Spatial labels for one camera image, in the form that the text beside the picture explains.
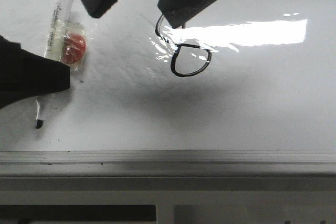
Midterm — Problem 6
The white whiteboard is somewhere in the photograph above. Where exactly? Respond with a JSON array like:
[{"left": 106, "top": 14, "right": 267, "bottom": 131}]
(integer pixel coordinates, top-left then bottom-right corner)
[{"left": 1, "top": 0, "right": 335, "bottom": 176}]

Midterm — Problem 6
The white black whiteboard marker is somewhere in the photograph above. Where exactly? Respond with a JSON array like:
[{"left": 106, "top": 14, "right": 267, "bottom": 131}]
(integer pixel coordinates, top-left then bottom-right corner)
[{"left": 35, "top": 0, "right": 87, "bottom": 130}]

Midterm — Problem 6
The grey table frame rail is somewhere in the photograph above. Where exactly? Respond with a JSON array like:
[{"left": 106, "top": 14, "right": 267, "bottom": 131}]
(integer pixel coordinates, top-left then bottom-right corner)
[{"left": 1, "top": 174, "right": 335, "bottom": 223}]

